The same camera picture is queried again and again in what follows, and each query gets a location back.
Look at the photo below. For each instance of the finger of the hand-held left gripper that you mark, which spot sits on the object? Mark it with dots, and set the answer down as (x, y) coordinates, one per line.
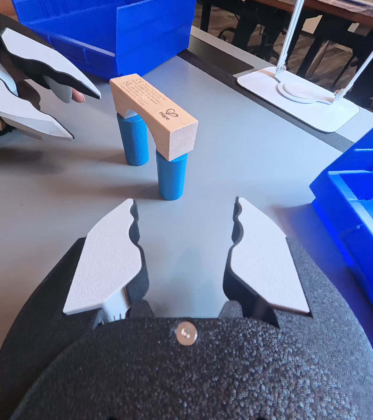
(42, 52)
(9, 105)

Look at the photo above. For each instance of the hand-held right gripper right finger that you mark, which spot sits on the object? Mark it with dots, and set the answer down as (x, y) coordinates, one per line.
(268, 265)

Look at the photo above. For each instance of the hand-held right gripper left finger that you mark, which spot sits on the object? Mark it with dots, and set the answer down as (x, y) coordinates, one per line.
(104, 262)

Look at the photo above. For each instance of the blue wooden cylinder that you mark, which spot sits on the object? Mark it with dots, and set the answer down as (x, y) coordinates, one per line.
(135, 141)
(171, 180)

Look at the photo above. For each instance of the blue plastic bin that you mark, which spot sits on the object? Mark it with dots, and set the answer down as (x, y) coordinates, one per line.
(150, 36)
(370, 223)

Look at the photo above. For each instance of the natural wooden arch block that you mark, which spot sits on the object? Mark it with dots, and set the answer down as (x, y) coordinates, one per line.
(160, 108)

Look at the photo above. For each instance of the person's left hand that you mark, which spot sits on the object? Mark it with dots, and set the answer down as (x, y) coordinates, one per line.
(78, 96)

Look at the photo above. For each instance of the white document stand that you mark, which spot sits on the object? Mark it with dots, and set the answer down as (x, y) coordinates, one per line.
(262, 83)

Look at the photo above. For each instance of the brown wooden table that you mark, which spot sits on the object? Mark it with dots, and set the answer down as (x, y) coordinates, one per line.
(353, 11)

